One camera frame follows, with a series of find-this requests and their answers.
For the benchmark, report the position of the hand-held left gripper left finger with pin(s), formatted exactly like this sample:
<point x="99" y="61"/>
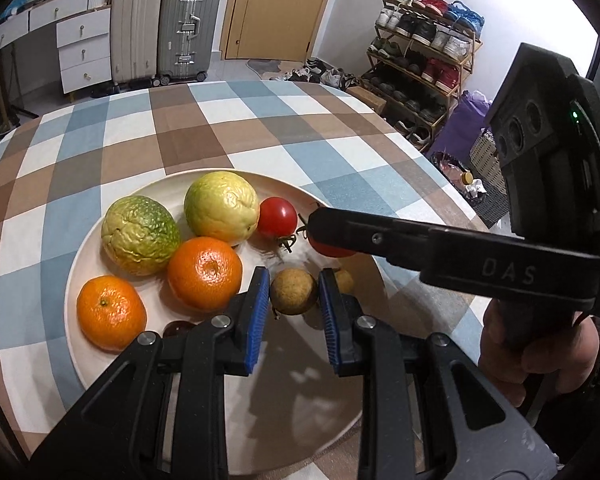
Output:
<point x="257" y="320"/>

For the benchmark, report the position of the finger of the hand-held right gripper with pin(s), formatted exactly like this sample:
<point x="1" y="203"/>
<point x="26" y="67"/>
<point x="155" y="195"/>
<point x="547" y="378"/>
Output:
<point x="360" y="232"/>

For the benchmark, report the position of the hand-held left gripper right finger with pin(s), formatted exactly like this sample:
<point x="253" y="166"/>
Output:
<point x="330" y="320"/>

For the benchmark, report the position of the red cherry tomato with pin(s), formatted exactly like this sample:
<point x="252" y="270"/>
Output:
<point x="277" y="217"/>
<point x="330" y="251"/>

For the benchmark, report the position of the brown longan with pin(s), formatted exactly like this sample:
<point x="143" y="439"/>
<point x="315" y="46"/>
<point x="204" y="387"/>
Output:
<point x="292" y="291"/>
<point x="345" y="281"/>

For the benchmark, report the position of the large orange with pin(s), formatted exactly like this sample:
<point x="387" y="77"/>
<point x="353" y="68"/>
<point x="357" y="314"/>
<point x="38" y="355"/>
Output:
<point x="205" y="272"/>

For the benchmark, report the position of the cream round plate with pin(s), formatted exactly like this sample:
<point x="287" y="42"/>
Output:
<point x="290" y="425"/>

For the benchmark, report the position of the small orange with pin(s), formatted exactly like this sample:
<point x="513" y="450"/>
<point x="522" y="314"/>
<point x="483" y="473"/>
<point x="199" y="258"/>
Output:
<point x="111" y="312"/>

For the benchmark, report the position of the person's right forearm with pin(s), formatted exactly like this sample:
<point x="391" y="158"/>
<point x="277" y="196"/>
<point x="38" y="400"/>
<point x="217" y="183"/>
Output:
<point x="585" y="415"/>

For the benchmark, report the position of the person's right hand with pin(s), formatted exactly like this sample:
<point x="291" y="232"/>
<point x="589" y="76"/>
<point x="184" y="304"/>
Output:
<point x="500" y="360"/>

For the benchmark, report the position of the woven basket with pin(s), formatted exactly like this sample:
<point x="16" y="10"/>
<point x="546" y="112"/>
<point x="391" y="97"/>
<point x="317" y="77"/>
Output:
<point x="485" y="170"/>

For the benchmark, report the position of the dark red cherry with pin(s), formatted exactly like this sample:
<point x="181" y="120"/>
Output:
<point x="177" y="328"/>

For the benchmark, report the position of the purple bag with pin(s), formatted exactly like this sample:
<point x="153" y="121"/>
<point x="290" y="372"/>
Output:
<point x="462" y="125"/>

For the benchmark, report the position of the yellow green guava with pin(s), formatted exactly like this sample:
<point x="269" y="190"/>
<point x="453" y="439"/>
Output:
<point x="222" y="207"/>

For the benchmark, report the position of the brown cardboard box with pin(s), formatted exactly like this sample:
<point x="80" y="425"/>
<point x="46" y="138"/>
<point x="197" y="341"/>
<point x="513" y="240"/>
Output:
<point x="367" y="99"/>

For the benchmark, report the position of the green yellow wrinkled citrus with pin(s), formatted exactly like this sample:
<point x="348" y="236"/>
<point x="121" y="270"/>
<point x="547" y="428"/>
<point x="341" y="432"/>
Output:
<point x="140" y="235"/>

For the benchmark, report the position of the pile of shoes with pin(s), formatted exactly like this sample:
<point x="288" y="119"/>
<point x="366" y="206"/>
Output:
<point x="320" y="72"/>

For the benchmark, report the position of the wooden shoe rack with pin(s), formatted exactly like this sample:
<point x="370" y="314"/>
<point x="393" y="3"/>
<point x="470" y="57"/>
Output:
<point x="420" y="60"/>

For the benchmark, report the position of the grey door mat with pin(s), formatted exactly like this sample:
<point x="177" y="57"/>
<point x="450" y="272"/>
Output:
<point x="265" y="66"/>

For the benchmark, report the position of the wooden door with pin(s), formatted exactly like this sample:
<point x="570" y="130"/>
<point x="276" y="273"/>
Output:
<point x="275" y="10"/>

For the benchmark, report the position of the silver suitcase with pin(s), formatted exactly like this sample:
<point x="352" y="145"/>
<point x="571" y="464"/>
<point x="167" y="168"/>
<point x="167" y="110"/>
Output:
<point x="187" y="25"/>

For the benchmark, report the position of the cream suitcase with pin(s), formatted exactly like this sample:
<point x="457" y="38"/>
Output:
<point x="135" y="25"/>

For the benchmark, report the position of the white desk with drawers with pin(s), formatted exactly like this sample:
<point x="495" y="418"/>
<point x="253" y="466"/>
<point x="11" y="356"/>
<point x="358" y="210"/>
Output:
<point x="80" y="30"/>

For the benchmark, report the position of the blue plastic bag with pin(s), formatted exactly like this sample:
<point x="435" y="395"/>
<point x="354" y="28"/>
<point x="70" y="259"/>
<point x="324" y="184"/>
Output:
<point x="22" y="1"/>

